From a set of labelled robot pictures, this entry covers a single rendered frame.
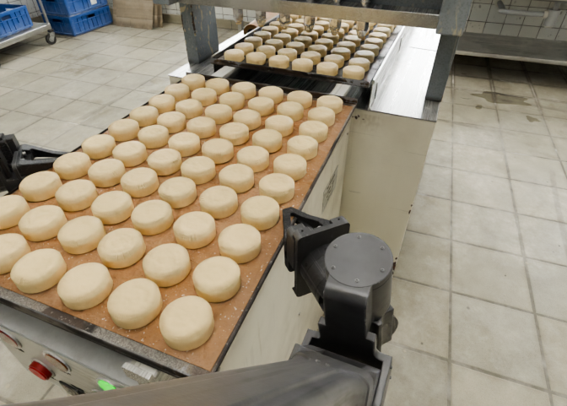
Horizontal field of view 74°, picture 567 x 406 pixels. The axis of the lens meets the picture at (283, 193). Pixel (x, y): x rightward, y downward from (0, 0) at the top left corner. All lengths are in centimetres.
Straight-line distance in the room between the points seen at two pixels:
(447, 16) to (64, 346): 81
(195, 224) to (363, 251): 22
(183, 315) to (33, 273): 18
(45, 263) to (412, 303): 133
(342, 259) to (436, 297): 133
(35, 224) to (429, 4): 81
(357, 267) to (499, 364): 127
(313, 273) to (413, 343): 110
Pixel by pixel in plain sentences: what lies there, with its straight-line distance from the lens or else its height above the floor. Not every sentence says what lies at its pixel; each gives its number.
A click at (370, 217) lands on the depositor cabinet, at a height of 52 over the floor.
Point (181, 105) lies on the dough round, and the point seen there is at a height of 92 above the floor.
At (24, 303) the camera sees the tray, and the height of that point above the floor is 90.
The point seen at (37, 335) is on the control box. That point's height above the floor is 84.
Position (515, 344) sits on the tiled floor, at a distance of 164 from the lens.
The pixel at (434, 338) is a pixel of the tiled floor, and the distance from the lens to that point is 153.
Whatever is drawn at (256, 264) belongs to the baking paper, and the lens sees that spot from 44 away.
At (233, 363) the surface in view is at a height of 75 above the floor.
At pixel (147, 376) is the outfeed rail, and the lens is 39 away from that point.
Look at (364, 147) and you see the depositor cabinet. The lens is 97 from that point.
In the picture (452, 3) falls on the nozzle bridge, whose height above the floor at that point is 108.
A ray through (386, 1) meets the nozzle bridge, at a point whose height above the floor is 105.
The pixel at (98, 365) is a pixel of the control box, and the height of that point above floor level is 84.
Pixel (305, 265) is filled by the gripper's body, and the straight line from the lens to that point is 42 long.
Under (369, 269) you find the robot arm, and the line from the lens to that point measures 32.
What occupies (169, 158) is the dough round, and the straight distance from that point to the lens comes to 60.
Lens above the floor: 124
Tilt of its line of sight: 39 degrees down
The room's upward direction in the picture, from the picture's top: straight up
